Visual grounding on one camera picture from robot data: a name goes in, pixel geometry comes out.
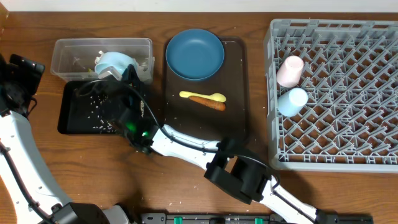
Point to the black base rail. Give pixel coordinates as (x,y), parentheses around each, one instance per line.
(248,218)

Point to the dark blue plate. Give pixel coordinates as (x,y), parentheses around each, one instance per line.
(194,54)

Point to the dark brown serving tray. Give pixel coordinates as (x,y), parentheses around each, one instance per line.
(200,121)

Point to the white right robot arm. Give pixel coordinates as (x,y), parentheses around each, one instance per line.
(227,164)

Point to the light blue bowl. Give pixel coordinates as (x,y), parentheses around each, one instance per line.
(113,64)

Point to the grey dishwasher rack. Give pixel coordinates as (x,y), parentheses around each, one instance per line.
(349,123)

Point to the light blue cup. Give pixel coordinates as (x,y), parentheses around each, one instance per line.
(291,102)

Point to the cream plastic spoon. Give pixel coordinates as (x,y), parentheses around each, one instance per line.
(215,97)

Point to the crumpled white paper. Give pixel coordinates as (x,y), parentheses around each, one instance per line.
(117,60)

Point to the pink cup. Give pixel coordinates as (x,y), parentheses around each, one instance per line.
(290,72)

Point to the orange carrot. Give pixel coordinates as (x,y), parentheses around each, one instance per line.
(216,105)

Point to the black square bin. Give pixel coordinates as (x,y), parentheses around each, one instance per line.
(74,108)

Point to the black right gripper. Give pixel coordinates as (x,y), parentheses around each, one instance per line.
(130,75)

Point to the pile of rice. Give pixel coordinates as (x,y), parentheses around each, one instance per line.
(97,122)

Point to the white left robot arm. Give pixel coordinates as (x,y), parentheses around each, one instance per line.
(36,195)

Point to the clear plastic bin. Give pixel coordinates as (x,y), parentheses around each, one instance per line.
(74,59)

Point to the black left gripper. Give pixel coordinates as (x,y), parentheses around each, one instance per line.
(20,108)

